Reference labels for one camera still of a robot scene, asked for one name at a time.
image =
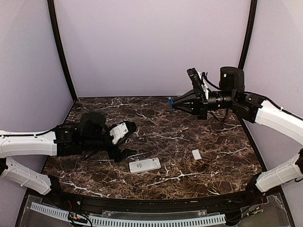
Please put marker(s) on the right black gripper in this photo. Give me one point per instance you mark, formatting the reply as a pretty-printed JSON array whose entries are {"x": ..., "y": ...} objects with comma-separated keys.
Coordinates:
[{"x": 198, "y": 105}]

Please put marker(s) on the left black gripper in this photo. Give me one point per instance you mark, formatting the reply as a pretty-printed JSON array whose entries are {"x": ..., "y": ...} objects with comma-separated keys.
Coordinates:
[{"x": 126, "y": 152}]

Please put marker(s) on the blue battery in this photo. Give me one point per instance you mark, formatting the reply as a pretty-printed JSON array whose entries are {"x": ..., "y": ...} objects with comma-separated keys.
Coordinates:
[{"x": 171, "y": 101}]

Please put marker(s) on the white air conditioner remote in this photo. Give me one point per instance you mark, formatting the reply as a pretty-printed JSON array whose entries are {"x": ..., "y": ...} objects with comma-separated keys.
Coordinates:
[{"x": 145, "y": 165}]

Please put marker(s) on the white battery cover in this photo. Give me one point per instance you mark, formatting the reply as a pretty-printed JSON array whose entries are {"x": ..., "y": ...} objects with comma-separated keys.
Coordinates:
[{"x": 196, "y": 154}]

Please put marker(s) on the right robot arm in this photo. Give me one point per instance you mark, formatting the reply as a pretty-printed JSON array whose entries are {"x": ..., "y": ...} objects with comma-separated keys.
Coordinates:
[{"x": 252, "y": 107}]

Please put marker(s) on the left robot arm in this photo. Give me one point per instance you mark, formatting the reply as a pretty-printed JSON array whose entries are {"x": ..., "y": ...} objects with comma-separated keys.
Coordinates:
[{"x": 90, "y": 134}]

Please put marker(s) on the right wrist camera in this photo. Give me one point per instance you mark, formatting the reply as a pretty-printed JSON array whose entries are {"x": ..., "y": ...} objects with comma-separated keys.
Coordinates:
[{"x": 198, "y": 82}]

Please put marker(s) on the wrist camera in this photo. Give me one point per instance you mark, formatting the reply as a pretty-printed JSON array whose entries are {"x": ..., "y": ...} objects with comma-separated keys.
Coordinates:
[
  {"x": 198, "y": 82},
  {"x": 122, "y": 131}
]

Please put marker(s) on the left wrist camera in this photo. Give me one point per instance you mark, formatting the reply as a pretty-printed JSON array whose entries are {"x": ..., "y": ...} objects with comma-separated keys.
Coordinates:
[{"x": 122, "y": 131}]

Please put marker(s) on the black front rail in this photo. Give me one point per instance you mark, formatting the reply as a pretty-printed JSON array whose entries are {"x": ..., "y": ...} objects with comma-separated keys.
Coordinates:
[{"x": 91, "y": 204}]

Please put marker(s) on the white slotted cable duct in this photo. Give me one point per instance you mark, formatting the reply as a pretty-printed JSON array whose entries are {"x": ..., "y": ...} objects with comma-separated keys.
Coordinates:
[{"x": 114, "y": 219}]

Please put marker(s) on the right black frame post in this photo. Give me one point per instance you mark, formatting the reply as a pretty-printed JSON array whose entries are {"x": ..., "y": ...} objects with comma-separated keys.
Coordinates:
[{"x": 248, "y": 34}]

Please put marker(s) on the black frame post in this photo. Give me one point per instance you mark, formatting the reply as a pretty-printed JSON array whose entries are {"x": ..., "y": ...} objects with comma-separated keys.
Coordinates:
[
  {"x": 60, "y": 50},
  {"x": 248, "y": 34}
]

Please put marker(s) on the left black frame post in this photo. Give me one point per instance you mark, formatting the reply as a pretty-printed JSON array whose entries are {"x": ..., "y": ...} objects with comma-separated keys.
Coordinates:
[{"x": 60, "y": 50}]

